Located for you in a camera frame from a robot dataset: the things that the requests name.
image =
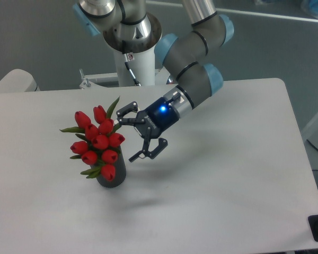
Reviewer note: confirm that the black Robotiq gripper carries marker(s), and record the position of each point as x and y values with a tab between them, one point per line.
156	120

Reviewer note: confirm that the red tulip bouquet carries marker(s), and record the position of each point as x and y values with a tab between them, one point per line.
96	141

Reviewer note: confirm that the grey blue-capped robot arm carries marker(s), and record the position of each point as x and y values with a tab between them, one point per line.
180	56

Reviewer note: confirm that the dark grey ribbed vase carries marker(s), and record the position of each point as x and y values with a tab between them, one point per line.
120	172

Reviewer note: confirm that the white chair back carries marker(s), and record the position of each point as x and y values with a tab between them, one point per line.
18	81

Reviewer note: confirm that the white metal base frame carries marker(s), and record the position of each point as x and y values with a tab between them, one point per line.
95	79

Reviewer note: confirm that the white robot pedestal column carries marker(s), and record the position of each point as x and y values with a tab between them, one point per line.
133	50

